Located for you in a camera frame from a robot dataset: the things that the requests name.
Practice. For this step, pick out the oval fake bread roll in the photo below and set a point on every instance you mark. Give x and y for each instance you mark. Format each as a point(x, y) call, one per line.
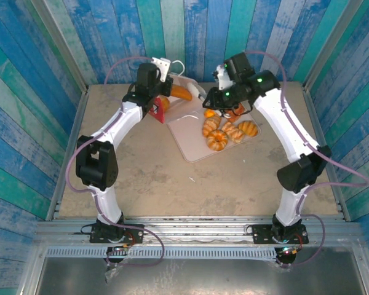
point(164, 104)

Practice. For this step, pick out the small yellow fake bread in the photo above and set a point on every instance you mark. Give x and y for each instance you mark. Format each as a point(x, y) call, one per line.
point(209, 113)

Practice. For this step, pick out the red white printed paper bag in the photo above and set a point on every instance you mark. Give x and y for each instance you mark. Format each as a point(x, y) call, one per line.
point(157, 112)

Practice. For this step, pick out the ridged orange fake bread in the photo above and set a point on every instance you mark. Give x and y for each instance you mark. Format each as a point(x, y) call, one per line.
point(211, 125)
point(233, 132)

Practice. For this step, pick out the dark brown fake bread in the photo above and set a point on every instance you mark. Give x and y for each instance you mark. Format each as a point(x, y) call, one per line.
point(237, 115)

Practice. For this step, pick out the shell shaped fake bread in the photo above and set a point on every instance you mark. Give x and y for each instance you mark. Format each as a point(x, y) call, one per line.
point(248, 128)

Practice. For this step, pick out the white plastic tray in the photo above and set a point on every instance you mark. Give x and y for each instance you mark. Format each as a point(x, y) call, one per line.
point(190, 144)

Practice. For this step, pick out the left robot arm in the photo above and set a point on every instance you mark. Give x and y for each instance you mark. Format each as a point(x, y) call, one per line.
point(98, 167)

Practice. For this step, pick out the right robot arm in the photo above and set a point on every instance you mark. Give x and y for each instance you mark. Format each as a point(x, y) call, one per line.
point(286, 123)

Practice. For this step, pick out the small circuit board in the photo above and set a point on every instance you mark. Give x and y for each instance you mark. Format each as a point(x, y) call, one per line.
point(118, 249)
point(287, 250)

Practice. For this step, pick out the metal sheet shelf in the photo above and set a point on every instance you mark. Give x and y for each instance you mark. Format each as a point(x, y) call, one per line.
point(203, 276)

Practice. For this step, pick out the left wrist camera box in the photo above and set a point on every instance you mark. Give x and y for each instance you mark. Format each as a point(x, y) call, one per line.
point(162, 68)

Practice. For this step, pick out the aluminium side rail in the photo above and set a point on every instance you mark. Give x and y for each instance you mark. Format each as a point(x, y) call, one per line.
point(316, 123)
point(77, 123)

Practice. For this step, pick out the aluminium corner post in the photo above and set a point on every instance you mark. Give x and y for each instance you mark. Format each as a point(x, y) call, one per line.
point(61, 46)
point(330, 46)

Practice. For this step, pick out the aluminium frame rail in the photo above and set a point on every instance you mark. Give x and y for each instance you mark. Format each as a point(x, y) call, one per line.
point(196, 222)

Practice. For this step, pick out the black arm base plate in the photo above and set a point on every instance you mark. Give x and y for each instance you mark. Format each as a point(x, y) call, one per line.
point(135, 235)
point(261, 235)

